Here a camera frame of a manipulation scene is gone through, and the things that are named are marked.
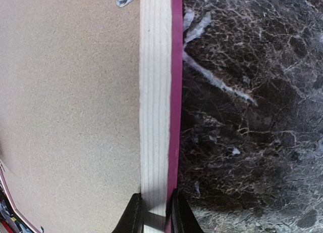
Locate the brown cardboard backing board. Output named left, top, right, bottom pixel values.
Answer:
left=1, top=0, right=140, bottom=232

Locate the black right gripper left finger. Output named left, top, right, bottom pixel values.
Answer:
left=112, top=193, right=144, bottom=233

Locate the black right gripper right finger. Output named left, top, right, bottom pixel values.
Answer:
left=171, top=189, right=204, bottom=233

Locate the light wooden picture frame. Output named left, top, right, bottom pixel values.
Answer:
left=1, top=0, right=182, bottom=232

